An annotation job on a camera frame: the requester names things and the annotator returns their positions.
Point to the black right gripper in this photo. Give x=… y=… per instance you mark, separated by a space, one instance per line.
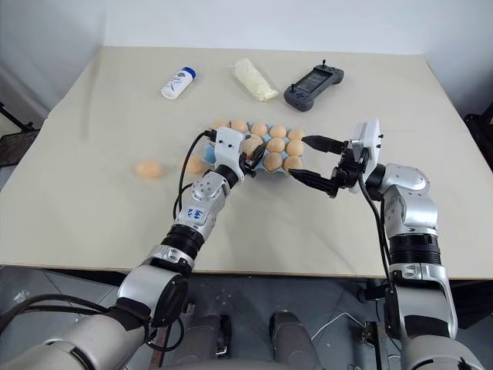
x=348 y=169

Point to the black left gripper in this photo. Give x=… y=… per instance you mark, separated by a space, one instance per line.
x=247 y=166

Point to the brown egg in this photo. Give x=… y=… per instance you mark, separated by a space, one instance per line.
x=296 y=135
x=276 y=145
x=251 y=143
x=274 y=161
x=194 y=165
x=259 y=128
x=148 y=169
x=292 y=162
x=220 y=123
x=239 y=125
x=295 y=146
x=278 y=131

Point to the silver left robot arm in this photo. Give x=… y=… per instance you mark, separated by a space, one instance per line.
x=204 y=189

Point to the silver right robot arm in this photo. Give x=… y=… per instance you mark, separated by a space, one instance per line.
x=412 y=192

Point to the light blue egg carton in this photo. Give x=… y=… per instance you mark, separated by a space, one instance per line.
x=210 y=153

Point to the dark grey handheld remote controller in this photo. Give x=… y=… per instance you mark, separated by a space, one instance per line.
x=314 y=86

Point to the clear bag of white grains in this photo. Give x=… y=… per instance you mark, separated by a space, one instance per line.
x=254 y=79

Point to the white plastic bottle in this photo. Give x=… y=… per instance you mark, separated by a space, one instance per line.
x=178 y=83

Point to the black stand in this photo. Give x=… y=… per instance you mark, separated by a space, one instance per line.
x=17 y=138

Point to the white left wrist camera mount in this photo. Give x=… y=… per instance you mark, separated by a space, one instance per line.
x=227 y=148

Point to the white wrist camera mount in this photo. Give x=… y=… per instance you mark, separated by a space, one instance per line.
x=227 y=148
x=369 y=135

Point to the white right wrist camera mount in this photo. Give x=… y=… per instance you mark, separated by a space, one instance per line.
x=369 y=135

